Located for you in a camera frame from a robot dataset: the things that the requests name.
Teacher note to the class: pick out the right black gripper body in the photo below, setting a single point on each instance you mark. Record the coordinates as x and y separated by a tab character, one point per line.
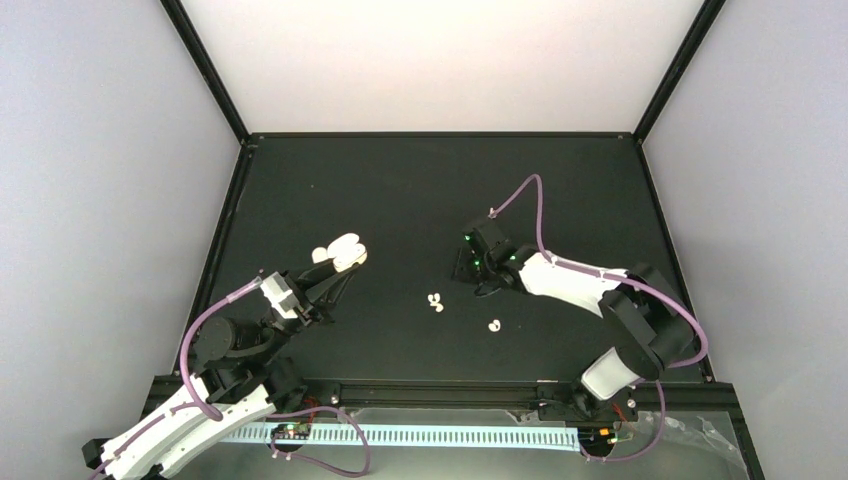
473	271

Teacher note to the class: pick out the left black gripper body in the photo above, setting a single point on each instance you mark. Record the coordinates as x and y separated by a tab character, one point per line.
314	311

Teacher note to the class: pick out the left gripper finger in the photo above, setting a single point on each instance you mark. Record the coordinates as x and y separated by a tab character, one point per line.
331	290
315	273

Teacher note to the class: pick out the white square charging case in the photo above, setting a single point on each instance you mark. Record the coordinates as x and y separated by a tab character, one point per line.
346	251

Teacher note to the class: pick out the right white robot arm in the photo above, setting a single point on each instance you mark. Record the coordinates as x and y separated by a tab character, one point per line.
649	334

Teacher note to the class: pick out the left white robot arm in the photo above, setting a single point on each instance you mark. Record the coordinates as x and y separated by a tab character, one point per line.
232	369

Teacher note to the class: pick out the white oval closed case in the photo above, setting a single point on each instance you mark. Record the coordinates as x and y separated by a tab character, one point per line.
319	254

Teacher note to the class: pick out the left circuit board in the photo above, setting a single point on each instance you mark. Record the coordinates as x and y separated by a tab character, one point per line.
291	432

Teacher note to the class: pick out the circuit board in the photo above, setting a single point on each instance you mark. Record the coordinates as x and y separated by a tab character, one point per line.
608	436
291	432

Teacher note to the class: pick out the right circuit board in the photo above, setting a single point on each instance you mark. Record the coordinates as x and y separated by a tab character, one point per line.
608	436

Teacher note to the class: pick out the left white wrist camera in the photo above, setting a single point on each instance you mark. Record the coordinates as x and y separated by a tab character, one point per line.
281	297

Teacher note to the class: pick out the black front rail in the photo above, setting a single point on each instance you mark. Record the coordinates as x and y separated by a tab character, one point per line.
499	395

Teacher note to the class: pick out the white slotted cable duct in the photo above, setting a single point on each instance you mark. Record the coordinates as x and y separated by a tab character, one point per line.
557	438

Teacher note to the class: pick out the black left frame post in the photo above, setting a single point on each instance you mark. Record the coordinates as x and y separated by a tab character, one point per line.
193	44

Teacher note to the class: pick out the black frame post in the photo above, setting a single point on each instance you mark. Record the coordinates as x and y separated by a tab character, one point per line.
689	46
193	44

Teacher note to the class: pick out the black right frame post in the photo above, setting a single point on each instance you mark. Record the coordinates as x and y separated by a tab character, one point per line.
689	46

